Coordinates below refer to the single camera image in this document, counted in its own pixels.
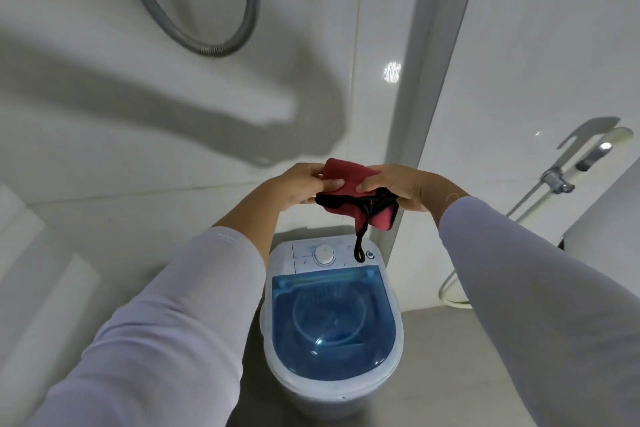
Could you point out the person's left hand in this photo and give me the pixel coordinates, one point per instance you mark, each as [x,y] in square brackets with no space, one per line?
[295,185]

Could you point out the person's right hand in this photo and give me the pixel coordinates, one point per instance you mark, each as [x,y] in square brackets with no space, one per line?
[400,184]

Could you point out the person's left thumb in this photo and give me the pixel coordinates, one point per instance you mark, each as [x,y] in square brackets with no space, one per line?
[330,184]

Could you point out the person's right thumb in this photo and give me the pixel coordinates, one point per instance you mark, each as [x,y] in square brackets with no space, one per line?
[372,183]

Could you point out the red and black cloth pouch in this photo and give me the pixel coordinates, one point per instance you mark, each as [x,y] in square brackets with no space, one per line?
[362,204]

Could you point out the person's left forearm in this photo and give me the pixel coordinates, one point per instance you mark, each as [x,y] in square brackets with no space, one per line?
[165,326]

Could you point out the person's right forearm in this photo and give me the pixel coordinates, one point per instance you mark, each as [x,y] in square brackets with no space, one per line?
[530,291]

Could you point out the white round timer knob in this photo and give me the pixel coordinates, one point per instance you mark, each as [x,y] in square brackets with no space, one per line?
[324,255]

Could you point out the blue transparent washer lid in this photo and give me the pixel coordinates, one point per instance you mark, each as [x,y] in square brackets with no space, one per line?
[331,324]

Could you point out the white mini washing machine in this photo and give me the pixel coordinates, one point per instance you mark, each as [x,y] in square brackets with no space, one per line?
[331,326]

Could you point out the chrome bidet sprayer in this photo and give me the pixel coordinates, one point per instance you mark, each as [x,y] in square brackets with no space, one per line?
[580,161]

